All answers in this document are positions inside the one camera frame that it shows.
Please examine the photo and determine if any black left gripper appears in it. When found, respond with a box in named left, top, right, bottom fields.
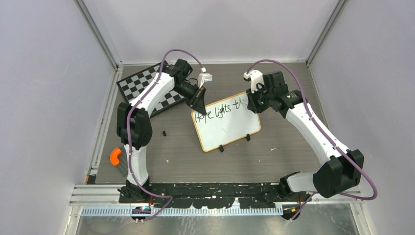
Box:
left=173, top=81, right=207, bottom=116

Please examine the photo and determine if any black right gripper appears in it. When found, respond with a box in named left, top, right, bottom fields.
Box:
left=247, top=83, right=274, bottom=114

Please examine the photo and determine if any yellow framed whiteboard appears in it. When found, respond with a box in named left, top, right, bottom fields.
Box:
left=191, top=92, right=261, bottom=152

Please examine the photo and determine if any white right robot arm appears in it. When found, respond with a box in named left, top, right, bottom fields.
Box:
left=244, top=70, right=364, bottom=201

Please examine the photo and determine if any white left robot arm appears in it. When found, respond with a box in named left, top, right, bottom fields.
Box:
left=116, top=59, right=207, bottom=203

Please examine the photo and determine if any black white chessboard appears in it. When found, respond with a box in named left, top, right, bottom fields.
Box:
left=116, top=63, right=185, bottom=117

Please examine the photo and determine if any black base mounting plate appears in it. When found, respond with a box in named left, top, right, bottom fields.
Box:
left=118, top=183, right=310, bottom=209

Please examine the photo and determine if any grey studded baseplate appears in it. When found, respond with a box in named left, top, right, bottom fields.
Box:
left=115, top=156, right=129, bottom=177

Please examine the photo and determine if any orange curved block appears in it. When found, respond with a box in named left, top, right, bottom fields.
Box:
left=110, top=147, right=122, bottom=166

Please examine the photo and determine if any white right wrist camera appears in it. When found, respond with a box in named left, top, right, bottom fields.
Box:
left=243, top=70, right=264, bottom=93

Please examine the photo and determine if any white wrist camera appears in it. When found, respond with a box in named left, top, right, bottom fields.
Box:
left=243, top=70, right=264, bottom=93
left=197, top=67, right=212, bottom=88

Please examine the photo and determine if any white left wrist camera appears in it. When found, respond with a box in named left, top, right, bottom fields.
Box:
left=197, top=67, right=212, bottom=88

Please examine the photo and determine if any aluminium frame rail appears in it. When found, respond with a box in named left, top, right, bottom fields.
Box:
left=69, top=183, right=362, bottom=218

